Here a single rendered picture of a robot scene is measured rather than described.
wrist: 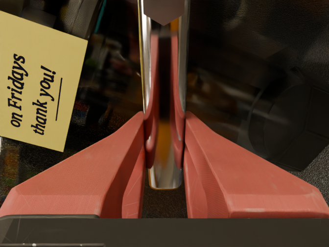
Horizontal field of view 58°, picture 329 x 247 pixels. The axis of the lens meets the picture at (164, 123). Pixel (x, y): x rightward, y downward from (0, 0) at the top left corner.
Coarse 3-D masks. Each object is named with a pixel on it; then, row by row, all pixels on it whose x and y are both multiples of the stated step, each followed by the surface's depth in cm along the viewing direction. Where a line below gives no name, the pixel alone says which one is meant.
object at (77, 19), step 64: (0, 0) 13; (64, 0) 13; (128, 0) 13; (192, 0) 13; (256, 0) 13; (320, 0) 13; (128, 64) 15; (192, 64) 15; (256, 64) 15; (320, 64) 15; (256, 128) 17; (320, 128) 17; (0, 192) 21
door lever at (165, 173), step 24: (144, 0) 8; (168, 0) 8; (144, 24) 9; (168, 24) 9; (144, 48) 9; (168, 48) 9; (144, 72) 10; (168, 72) 10; (144, 96) 10; (168, 96) 10; (144, 120) 11; (168, 120) 11; (168, 144) 11; (168, 168) 12
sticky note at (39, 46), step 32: (0, 32) 14; (32, 32) 14; (0, 64) 15; (32, 64) 15; (64, 64) 15; (0, 96) 16; (32, 96) 16; (64, 96) 16; (0, 128) 17; (32, 128) 17; (64, 128) 17
